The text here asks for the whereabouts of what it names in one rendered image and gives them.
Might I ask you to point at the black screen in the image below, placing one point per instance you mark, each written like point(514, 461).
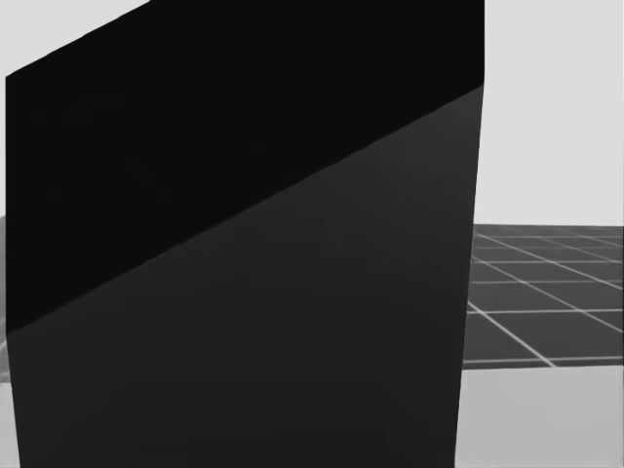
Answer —
point(244, 244)

